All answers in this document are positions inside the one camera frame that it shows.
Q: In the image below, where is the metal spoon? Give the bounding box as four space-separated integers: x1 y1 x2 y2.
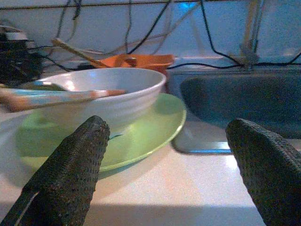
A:
0 89 129 113

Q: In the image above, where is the steel kitchen sink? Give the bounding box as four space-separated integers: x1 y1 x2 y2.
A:
168 65 301 155

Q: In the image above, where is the grey cable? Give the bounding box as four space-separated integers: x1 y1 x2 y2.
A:
55 0 71 44

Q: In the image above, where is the black cable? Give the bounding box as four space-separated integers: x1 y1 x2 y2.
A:
127 0 172 54
199 0 246 65
168 57 301 71

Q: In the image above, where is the orange bowl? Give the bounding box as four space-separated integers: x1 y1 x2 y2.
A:
95 53 176 80

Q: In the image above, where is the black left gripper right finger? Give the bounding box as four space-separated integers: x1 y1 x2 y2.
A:
225 117 301 226

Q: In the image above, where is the white bowl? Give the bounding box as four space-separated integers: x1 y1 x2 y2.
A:
30 67 167 136

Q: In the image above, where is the green plate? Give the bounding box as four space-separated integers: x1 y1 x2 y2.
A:
15 93 187 172

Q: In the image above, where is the black labelled power adapter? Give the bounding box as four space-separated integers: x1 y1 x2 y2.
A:
0 24 44 83

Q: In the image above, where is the sink faucet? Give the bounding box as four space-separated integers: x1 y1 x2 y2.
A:
227 0 261 71

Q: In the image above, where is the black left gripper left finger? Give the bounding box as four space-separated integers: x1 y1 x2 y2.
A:
0 115 111 226

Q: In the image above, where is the beige cable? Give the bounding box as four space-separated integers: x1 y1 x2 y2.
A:
82 3 200 56

